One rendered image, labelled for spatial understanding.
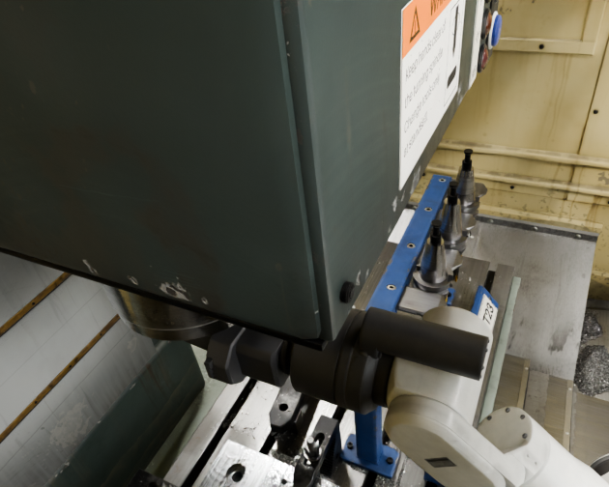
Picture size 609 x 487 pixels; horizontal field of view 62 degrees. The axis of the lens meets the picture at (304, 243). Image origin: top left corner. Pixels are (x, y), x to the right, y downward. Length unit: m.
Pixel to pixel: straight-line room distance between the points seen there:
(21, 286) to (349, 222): 0.74
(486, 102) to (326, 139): 1.22
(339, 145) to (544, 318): 1.29
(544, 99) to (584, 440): 0.78
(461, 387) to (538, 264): 1.12
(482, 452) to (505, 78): 1.07
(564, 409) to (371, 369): 0.95
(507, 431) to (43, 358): 0.77
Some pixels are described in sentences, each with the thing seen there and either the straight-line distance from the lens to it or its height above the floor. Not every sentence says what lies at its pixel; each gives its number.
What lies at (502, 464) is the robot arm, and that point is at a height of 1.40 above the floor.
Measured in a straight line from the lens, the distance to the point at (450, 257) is 0.89.
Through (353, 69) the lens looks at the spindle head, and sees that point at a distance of 0.22.
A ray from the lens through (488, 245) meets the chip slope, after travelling 1.55.
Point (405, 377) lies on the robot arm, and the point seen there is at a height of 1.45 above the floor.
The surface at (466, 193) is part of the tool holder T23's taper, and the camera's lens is 0.98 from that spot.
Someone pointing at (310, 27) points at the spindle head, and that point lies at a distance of 0.18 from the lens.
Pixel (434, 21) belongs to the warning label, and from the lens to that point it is 0.34.
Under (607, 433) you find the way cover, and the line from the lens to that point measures 1.36.
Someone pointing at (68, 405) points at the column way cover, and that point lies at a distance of 1.10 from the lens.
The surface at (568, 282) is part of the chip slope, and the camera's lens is 1.52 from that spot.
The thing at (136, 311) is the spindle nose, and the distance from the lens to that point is 0.44.
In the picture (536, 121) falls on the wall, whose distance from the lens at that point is 1.42.
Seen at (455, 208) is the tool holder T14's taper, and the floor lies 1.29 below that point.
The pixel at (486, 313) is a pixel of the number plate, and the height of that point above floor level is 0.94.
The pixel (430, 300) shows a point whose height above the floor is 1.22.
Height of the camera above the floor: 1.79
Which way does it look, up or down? 39 degrees down
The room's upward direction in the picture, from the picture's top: 8 degrees counter-clockwise
